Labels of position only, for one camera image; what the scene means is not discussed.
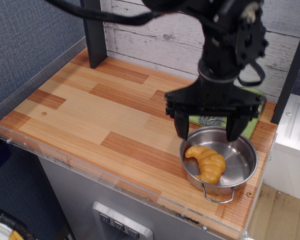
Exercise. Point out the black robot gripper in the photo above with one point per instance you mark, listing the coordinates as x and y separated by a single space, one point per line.
207 98

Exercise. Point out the orange toy croissant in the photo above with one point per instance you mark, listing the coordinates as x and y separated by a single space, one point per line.
211 164

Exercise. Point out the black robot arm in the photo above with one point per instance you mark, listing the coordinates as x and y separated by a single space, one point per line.
234 37

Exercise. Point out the green cloth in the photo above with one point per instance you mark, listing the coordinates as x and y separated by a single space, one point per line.
194 119

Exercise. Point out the stainless steel pot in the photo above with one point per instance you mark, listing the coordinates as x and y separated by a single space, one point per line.
241 162

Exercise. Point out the white metal side cabinet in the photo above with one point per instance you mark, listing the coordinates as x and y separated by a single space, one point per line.
282 171

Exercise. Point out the clear acrylic table guard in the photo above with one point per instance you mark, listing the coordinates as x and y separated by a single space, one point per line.
104 141

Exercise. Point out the silver button control panel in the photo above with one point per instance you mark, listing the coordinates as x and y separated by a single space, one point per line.
121 222

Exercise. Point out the green handled grey spatula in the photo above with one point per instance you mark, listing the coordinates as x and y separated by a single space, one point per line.
212 120

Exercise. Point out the dark grey right post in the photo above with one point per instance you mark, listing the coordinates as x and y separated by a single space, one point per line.
287 87

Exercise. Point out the dark grey post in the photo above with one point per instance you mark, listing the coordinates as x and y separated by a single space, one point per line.
287 87
95 41

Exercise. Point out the dark grey left post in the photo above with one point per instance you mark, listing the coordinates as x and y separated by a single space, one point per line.
95 41

